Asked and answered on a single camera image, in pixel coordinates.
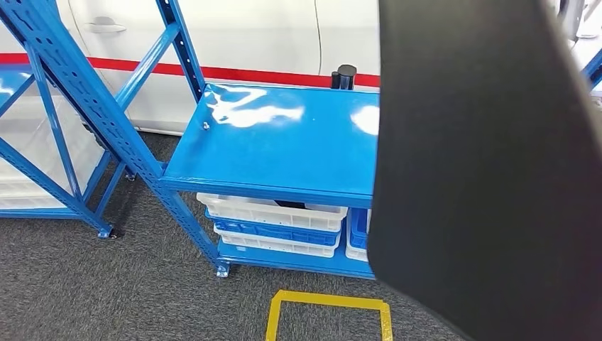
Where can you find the black plastic panel part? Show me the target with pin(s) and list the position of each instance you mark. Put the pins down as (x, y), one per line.
(470, 164)

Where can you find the blue metal shelf rack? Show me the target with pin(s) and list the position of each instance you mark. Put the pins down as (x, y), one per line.
(282, 155)
(57, 131)

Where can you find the black curved trim part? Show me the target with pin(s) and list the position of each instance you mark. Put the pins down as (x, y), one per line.
(289, 204)

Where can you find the red barrier belt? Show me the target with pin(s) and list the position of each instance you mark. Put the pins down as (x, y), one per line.
(368, 80)
(258, 76)

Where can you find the yellow floor tape square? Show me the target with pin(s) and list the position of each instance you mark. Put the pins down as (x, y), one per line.
(329, 300)

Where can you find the white car body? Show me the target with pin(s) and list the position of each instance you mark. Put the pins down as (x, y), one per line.
(258, 37)

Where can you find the black stanchion post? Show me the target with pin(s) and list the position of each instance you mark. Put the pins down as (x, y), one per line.
(345, 75)

